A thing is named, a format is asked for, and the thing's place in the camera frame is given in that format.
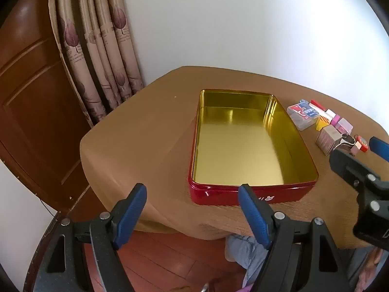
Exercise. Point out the brown wood-grain tablecloth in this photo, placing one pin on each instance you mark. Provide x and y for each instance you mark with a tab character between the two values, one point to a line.
136	140

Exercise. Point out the small red box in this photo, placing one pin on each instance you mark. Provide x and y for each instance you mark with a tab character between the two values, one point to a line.
317	105

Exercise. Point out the small yellow box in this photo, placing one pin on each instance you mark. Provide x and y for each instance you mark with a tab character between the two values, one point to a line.
322	125

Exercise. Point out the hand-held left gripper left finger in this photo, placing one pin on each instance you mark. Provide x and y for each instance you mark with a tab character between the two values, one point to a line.
131	216

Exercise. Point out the small blue packet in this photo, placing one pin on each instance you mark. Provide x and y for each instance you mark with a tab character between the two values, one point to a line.
304	101

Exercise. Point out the person's jeans leg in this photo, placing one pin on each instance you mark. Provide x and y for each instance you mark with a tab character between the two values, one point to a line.
243	252

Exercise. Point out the brown wooden door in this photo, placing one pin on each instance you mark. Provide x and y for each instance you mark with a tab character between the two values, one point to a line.
36	97

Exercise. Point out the clear dental floss box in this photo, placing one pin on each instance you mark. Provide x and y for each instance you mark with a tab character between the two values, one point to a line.
304	113

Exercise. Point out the beige leaf print curtain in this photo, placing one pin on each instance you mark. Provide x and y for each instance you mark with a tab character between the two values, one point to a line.
100	51

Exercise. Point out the white and orange box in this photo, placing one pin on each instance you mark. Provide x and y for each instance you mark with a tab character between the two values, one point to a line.
325	115

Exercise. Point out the red tin box gold inside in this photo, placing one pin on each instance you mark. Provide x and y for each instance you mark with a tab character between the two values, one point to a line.
243	146

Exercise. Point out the small pink box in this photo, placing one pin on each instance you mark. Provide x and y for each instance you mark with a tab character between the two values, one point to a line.
335	120

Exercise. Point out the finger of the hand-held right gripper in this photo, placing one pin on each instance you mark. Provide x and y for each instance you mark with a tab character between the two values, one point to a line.
380	149
349	165

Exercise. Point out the small red and white item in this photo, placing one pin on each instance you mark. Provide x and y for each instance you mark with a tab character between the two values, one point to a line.
361	143

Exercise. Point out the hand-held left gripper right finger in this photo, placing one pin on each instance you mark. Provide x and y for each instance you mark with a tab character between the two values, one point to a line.
254	216

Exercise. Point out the pink and white box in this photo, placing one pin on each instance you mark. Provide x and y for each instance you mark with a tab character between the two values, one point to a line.
345	126

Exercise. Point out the black and silver round item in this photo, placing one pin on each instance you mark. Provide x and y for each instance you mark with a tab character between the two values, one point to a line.
348	141

